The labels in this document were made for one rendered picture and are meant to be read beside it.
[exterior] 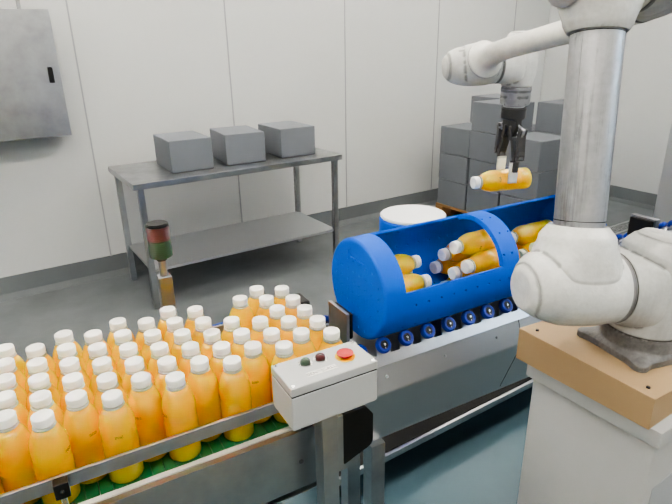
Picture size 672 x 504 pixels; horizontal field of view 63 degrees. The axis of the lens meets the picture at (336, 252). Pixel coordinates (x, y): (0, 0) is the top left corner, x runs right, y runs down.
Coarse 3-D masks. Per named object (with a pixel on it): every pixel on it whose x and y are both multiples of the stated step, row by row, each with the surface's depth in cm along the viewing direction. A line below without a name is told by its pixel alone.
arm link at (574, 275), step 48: (576, 0) 102; (624, 0) 100; (576, 48) 105; (624, 48) 105; (576, 96) 106; (576, 144) 107; (576, 192) 108; (576, 240) 107; (528, 288) 110; (576, 288) 107; (624, 288) 109
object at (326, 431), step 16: (336, 416) 118; (320, 432) 118; (336, 432) 119; (320, 448) 120; (336, 448) 121; (320, 464) 122; (336, 464) 122; (320, 480) 124; (336, 480) 124; (320, 496) 126; (336, 496) 126
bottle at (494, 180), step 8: (520, 168) 176; (480, 176) 173; (488, 176) 172; (496, 176) 172; (504, 176) 173; (520, 176) 174; (528, 176) 175; (488, 184) 172; (496, 184) 172; (504, 184) 173; (512, 184) 174; (520, 184) 175; (528, 184) 176
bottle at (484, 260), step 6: (480, 252) 162; (486, 252) 162; (492, 252) 163; (474, 258) 161; (480, 258) 160; (486, 258) 161; (492, 258) 161; (474, 264) 160; (480, 264) 160; (486, 264) 160; (492, 264) 161; (498, 264) 162; (474, 270) 160; (480, 270) 161; (486, 270) 161
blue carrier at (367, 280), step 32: (416, 224) 161; (448, 224) 174; (480, 224) 161; (512, 224) 193; (352, 256) 149; (384, 256) 141; (512, 256) 157; (352, 288) 151; (384, 288) 137; (448, 288) 147; (480, 288) 154; (384, 320) 140; (416, 320) 148
